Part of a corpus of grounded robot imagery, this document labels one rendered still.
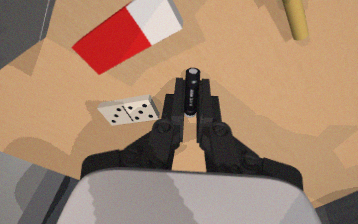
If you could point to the white domino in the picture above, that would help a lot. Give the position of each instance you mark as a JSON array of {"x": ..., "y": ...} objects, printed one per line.
[{"x": 129, "y": 110}]

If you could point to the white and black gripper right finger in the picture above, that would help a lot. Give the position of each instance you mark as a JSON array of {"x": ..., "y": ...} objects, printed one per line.
[{"x": 226, "y": 154}]

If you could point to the black battery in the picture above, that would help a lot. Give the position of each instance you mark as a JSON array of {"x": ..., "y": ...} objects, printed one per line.
[{"x": 192, "y": 79}]

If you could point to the red and white eraser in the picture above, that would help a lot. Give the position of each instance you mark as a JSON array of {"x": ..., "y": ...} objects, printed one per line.
[{"x": 135, "y": 27}]

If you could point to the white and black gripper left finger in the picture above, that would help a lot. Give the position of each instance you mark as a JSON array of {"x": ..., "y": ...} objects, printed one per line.
[{"x": 154, "y": 150}]

